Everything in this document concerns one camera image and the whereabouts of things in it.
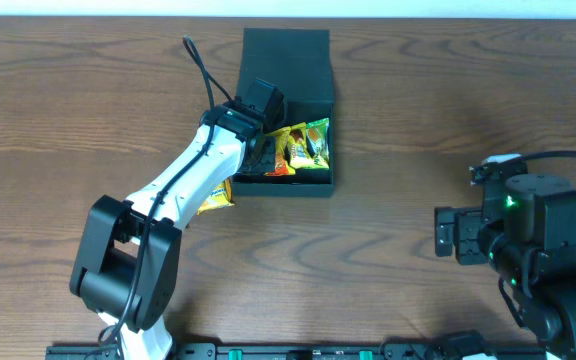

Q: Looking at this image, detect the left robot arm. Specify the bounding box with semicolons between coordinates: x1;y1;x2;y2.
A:
69;100;285;359

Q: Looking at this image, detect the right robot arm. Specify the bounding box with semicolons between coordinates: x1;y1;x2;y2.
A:
434;154;576;359

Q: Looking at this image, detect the dark green open box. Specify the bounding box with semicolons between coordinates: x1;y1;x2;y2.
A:
232;28;335;197

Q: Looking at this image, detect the orange cracker snack packet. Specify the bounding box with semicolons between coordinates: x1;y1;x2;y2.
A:
197;178;234;214

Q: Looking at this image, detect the yellow chocolate cake snack packet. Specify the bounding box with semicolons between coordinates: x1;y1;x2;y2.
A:
288;123;315;169

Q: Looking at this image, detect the green pandan cake snack packet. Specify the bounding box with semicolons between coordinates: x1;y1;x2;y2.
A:
306;118;329;169

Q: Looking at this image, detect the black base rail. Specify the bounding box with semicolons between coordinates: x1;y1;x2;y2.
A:
44;329;553;360

